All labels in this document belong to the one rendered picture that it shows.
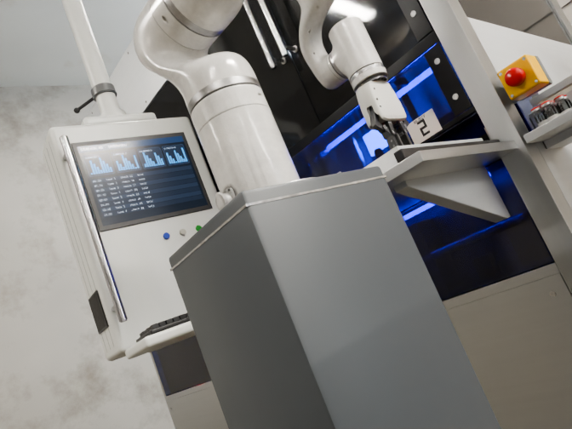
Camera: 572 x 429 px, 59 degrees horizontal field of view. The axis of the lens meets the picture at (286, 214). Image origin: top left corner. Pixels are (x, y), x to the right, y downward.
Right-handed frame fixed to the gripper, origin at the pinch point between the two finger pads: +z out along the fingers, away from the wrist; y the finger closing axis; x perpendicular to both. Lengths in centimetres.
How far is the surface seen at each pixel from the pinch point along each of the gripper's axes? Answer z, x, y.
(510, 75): -3.3, 22.3, -14.5
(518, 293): 40.4, 0.4, -18.0
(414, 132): -5.6, -5.4, -17.8
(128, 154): -45, -84, 17
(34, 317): -43, -318, -5
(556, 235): 31.3, 13.9, -18.0
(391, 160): 7.0, 8.3, 19.3
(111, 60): -229, -273, -105
